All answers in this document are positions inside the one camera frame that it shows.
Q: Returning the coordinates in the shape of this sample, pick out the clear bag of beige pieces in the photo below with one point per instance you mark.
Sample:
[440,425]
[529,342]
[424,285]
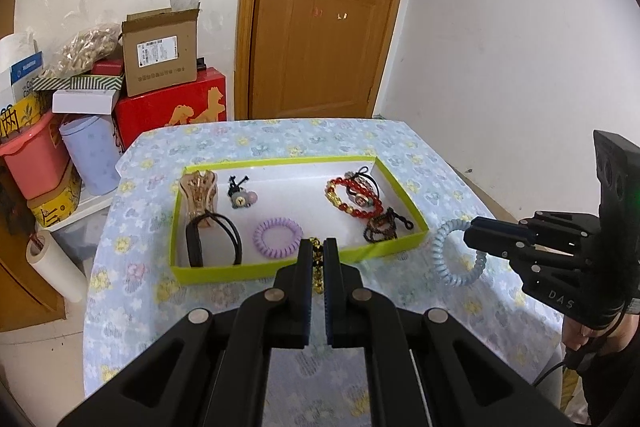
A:
[82,49]

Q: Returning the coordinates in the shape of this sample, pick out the brown wooden board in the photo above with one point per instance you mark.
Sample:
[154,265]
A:
[20,292]

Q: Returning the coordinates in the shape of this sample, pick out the lilac round canister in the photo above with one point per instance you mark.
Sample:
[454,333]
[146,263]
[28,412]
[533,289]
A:
[92,157]

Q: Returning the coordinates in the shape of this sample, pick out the yellow printed box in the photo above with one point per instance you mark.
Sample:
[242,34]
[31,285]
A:
[55,204]

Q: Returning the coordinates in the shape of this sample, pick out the red gift box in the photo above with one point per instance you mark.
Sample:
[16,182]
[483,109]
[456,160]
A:
[165,104]

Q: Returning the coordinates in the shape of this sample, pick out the clear plastic storage box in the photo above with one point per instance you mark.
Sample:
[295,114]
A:
[85,227]

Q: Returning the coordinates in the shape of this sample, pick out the white box with blue label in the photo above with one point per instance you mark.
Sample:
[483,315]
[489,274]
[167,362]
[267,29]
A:
[27,74]

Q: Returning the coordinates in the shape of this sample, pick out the open brown cardboard box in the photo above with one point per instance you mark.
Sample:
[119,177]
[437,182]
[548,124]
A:
[160,57]

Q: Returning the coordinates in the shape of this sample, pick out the large white paper roll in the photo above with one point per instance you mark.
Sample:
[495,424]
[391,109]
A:
[12,52]

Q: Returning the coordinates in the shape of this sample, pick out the floral blue tablecloth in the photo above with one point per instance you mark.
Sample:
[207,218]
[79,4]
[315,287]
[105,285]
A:
[140,217]

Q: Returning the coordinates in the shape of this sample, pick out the green striped box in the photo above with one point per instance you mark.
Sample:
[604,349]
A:
[85,82]

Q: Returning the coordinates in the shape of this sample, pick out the green cardboard tray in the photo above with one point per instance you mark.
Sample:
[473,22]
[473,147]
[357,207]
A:
[300,202]

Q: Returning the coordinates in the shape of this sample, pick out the small red box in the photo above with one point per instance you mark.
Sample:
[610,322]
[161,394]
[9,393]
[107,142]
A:
[107,68]

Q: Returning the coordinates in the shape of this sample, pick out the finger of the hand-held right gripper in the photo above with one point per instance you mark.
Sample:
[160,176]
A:
[500,229]
[487,244]

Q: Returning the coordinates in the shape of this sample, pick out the person's right hand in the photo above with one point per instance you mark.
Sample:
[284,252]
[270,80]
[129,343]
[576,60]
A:
[582,332]

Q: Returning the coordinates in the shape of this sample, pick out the yellow box with black drawing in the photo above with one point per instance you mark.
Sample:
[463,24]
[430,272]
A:
[20,119]

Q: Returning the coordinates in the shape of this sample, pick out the brown wooden door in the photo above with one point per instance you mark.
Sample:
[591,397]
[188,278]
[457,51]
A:
[320,37]

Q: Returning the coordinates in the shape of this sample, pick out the black watch band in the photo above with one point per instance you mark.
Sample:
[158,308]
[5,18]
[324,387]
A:
[195,244]

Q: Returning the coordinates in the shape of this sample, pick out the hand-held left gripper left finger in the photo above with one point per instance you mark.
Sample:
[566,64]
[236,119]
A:
[306,277]

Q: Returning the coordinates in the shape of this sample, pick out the flat white box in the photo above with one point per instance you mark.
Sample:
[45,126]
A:
[82,102]

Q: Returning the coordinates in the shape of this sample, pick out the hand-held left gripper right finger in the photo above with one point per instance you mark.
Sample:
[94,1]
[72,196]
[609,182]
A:
[330,277]

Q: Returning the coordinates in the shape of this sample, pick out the beige hair claw clip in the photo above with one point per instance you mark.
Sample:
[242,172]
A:
[200,194]

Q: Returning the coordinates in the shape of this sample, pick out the pink plastic bin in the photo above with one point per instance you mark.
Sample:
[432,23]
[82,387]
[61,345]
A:
[32,162]

